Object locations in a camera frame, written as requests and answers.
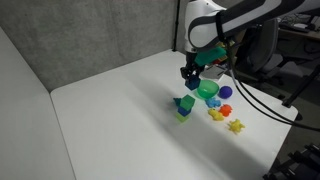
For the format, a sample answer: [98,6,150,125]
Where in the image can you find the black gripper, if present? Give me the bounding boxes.
[180,49,204,81]

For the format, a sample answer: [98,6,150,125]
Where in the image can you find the green toy block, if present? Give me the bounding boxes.
[179,94,196,112]

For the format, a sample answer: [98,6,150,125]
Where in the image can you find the small blue block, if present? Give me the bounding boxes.
[177,106,192,117]

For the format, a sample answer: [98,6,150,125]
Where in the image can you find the translucent green bowl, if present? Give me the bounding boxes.
[196,79,220,100]

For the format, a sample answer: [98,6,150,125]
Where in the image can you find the lime green block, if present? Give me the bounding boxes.
[175,111,190,123]

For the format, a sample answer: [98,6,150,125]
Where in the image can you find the grey metal plate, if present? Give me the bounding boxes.
[202,64,228,82]

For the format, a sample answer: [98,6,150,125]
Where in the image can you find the teal toy animal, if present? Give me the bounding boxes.
[172,97,183,108]

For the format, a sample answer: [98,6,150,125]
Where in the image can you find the wooden toy shelf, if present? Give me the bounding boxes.
[213,39,236,68]

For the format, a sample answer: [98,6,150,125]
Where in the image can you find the light blue toy animal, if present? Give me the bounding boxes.
[204,97,222,109]

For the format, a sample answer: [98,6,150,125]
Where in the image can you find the black tripod pole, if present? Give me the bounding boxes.
[171,0,182,53]

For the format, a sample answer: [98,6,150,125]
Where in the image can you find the orange toy animal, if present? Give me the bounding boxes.
[218,103,233,118]

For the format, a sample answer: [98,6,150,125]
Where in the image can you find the yellow toy turtle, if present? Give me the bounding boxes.
[226,118,246,135]

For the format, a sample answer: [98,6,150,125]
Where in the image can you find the grey office chair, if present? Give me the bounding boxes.
[233,18,284,84]

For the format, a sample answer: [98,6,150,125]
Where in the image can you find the black stand leg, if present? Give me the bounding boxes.
[281,63,320,108]

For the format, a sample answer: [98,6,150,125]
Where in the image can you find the cluttered desk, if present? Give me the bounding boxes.
[278,13,320,43]

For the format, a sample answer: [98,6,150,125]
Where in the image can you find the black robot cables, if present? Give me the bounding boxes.
[214,9,320,133]

